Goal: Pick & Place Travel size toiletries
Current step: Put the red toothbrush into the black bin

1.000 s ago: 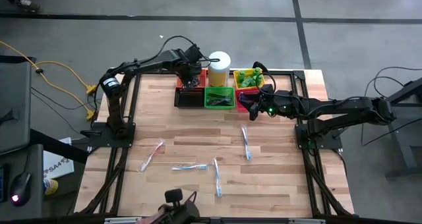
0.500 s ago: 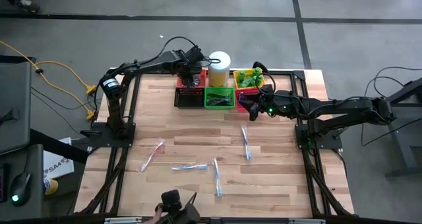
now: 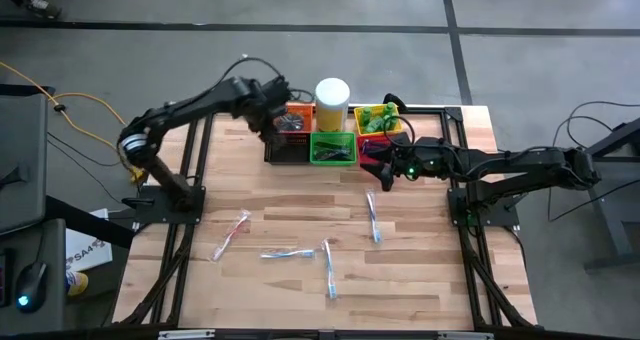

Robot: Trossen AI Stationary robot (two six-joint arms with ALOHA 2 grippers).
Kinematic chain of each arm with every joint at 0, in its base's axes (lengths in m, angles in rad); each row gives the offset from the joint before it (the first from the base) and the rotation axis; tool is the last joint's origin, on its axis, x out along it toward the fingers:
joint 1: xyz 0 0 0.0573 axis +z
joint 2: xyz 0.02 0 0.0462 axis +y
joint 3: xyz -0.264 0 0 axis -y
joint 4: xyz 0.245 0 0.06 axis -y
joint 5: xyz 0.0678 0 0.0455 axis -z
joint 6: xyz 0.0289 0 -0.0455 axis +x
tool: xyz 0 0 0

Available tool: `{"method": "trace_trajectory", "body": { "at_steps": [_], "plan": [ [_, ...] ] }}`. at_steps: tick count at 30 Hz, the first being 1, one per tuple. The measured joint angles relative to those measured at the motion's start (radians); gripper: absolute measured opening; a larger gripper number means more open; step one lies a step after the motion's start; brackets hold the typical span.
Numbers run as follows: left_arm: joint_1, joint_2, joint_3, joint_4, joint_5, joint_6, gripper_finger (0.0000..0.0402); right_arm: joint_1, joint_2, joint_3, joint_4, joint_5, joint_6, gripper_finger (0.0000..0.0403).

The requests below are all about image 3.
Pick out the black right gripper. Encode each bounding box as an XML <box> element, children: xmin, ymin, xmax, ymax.
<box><xmin>359</xmin><ymin>136</ymin><xmax>454</xmax><ymax>193</ymax></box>

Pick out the silver metal bracket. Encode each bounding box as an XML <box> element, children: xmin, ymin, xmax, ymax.
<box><xmin>437</xmin><ymin>330</ymin><xmax>495</xmax><ymax>340</ymax></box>
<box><xmin>157</xmin><ymin>329</ymin><xmax>217</xmax><ymax>340</ymax></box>

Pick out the black plastic basket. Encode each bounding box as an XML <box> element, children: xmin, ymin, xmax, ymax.
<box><xmin>263</xmin><ymin>129</ymin><xmax>312</xmax><ymax>166</ymax></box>

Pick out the yellow white wipes canister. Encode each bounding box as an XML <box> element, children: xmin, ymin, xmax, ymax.
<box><xmin>314</xmin><ymin>76</ymin><xmax>352</xmax><ymax>133</ymax></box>

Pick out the black desk support bar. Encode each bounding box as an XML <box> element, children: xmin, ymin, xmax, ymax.
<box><xmin>44</xmin><ymin>193</ymin><xmax>137</xmax><ymax>250</ymax></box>

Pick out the yellow extension cord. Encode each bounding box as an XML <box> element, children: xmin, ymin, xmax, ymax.
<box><xmin>52</xmin><ymin>91</ymin><xmax>129</xmax><ymax>127</ymax></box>
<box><xmin>0</xmin><ymin>61</ymin><xmax>150</xmax><ymax>185</ymax></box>

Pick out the dark keyboard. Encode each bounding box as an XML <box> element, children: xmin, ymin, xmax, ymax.
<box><xmin>0</xmin><ymin>248</ymin><xmax>16</xmax><ymax>309</ymax></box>

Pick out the yellow blue small container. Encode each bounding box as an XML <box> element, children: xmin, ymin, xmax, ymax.
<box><xmin>65</xmin><ymin>270</ymin><xmax>90</xmax><ymax>298</ymax></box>

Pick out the yellow plastic basket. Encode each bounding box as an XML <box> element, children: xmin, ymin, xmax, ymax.
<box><xmin>353</xmin><ymin>103</ymin><xmax>405</xmax><ymax>137</ymax></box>

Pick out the person's foot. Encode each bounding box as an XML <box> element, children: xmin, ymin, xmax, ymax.
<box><xmin>0</xmin><ymin>0</ymin><xmax>80</xmax><ymax>21</ymax></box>

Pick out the green plastic basket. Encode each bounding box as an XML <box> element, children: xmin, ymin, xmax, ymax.
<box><xmin>308</xmin><ymin>130</ymin><xmax>358</xmax><ymax>167</ymax></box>

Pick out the grey desk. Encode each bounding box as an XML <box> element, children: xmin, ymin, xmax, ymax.
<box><xmin>0</xmin><ymin>83</ymin><xmax>68</xmax><ymax>334</ymax></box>

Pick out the red white toothbrush in bag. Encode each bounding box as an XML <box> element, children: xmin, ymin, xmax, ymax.
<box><xmin>208</xmin><ymin>208</ymin><xmax>252</xmax><ymax>264</ymax></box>

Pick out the black aluminium table frame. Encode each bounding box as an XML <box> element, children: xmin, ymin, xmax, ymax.
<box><xmin>110</xmin><ymin>92</ymin><xmax>539</xmax><ymax>331</ymax></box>

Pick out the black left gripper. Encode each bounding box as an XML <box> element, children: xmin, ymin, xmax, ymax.
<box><xmin>244</xmin><ymin>75</ymin><xmax>296</xmax><ymax>146</ymax></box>

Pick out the black desk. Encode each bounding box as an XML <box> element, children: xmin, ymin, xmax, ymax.
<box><xmin>582</xmin><ymin>117</ymin><xmax>640</xmax><ymax>274</ymax></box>

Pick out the red plastic basket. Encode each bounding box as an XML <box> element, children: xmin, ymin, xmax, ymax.
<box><xmin>356</xmin><ymin>132</ymin><xmax>401</xmax><ymax>174</ymax></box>

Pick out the blue white toothbrush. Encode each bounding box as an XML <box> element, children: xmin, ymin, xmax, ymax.
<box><xmin>258</xmin><ymin>247</ymin><xmax>317</xmax><ymax>261</ymax></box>
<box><xmin>321</xmin><ymin>237</ymin><xmax>340</xmax><ymax>301</ymax></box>
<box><xmin>363</xmin><ymin>186</ymin><xmax>384</xmax><ymax>245</ymax></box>

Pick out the black computer mouse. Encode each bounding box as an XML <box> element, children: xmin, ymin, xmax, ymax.
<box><xmin>14</xmin><ymin>260</ymin><xmax>49</xmax><ymax>315</ymax></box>

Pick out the orange plastic basket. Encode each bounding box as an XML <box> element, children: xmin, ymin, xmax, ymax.
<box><xmin>272</xmin><ymin>103</ymin><xmax>315</xmax><ymax>135</ymax></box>

